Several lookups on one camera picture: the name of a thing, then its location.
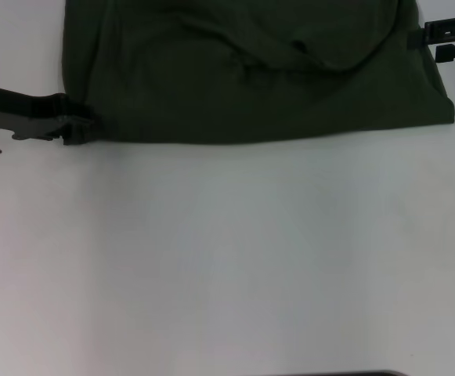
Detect dark green FREE T-shirt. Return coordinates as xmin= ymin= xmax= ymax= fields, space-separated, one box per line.
xmin=60 ymin=0 xmax=455 ymax=146

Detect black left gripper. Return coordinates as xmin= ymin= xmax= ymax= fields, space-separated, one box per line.
xmin=0 ymin=84 xmax=105 ymax=146

